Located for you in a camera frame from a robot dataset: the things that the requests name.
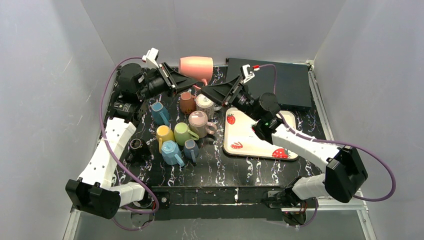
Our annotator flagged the teal blue mug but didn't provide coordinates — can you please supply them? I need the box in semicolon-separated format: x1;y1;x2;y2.
150;101;171;126

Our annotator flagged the light green mug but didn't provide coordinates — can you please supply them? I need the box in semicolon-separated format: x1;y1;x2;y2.
173;122;200;146

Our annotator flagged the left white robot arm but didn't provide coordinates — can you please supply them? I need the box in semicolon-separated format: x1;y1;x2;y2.
65;62;197;219

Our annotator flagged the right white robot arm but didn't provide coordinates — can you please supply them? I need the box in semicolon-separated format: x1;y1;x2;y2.
200;77;368;205

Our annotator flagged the brown mug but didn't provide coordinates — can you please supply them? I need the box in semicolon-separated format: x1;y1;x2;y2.
179;91;196;115

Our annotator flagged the white floral mug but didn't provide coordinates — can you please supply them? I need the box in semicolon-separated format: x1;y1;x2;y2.
195;94;222;120

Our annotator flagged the beige pink mug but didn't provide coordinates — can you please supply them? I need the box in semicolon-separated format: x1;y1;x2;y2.
188;110;217;138

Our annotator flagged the yellow mug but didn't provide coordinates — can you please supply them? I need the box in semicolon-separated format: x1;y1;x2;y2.
156;125;176;153

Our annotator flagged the small grey blue mug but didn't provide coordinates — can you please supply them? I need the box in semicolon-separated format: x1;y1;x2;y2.
183;139;199;163

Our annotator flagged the black mug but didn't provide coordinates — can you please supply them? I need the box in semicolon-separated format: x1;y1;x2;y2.
126;138;151;165

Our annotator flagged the light blue faceted mug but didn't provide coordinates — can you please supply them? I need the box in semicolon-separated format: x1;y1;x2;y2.
161;140;185;167

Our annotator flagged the strawberry print white tray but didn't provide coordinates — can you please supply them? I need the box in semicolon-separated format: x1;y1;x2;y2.
223;107;298;161

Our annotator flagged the dark flat metal box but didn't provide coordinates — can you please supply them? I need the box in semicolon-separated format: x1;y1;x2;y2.
226;58;312;111

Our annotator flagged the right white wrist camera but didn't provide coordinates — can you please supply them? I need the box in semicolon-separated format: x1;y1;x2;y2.
241;64;260;85

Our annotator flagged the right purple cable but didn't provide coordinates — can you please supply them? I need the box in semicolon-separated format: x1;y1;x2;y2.
258;63;397;203

